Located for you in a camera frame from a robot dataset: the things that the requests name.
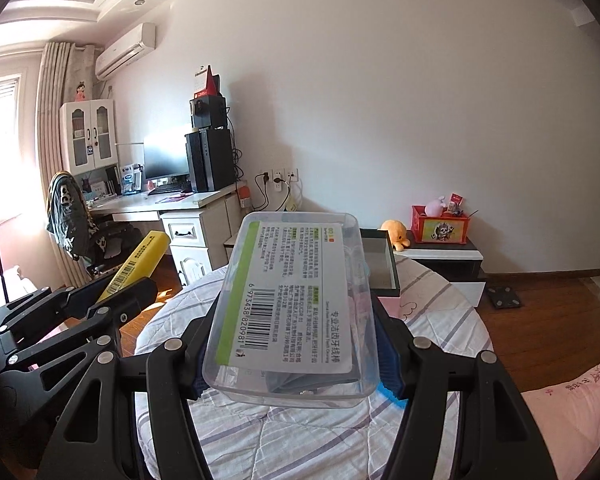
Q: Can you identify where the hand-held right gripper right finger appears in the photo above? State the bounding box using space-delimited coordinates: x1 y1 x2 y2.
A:
372 295 556 480

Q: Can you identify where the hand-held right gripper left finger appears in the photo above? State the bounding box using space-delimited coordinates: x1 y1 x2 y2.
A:
39 301 218 480

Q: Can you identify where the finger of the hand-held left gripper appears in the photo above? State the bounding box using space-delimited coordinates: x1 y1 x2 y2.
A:
0 287 101 346
0 276 159 396

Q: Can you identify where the yellow barcode box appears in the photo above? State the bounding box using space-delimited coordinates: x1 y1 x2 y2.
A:
96 230 171 306

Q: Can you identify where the pink storage box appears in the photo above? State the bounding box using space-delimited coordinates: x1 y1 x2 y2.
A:
358 227 402 297

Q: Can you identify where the clear plastic box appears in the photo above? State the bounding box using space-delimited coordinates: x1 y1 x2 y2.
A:
202 211 382 395

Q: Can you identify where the striped quilted table cover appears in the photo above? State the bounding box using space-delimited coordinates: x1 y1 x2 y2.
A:
134 260 496 480

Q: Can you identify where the black office chair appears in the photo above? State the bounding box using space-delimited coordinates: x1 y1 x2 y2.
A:
80 220 146 281

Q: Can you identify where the white desk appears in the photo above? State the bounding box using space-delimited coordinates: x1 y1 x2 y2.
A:
85 182 246 286

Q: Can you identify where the dark printed jacket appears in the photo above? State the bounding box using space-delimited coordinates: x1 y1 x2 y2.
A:
46 172 101 261

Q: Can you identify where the black white low cabinet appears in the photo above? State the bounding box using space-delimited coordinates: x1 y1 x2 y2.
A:
395 235 487 308

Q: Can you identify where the blue box on stand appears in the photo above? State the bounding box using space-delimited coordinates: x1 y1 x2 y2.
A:
120 165 144 196

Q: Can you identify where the yellow plush octopus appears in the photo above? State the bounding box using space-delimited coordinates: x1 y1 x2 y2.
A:
378 219 411 252

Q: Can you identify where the black bathroom scale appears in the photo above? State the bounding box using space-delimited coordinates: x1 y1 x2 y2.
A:
486 286 524 311

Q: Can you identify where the red printed crate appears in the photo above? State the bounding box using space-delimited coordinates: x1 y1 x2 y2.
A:
411 205 471 245

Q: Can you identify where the black computer monitor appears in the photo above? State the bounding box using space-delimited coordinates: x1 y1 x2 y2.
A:
143 127 191 184

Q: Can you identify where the window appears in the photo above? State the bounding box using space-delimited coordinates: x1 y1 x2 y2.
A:
0 74 22 241

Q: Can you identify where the black computer tower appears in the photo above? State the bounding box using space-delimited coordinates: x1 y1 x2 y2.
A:
185 127 236 193

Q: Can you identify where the white glass-door cabinet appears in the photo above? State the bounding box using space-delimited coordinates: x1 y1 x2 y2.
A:
60 99 118 176

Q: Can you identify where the pale pink printed blanket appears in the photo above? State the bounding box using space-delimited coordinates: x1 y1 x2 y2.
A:
520 345 600 480

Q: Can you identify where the black speaker box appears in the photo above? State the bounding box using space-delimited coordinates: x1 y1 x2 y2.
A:
190 95 228 130

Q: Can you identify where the red paper box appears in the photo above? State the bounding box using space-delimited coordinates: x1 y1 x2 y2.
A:
194 65 222 98

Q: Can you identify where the white air conditioner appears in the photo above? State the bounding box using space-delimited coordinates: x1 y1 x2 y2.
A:
95 22 157 81

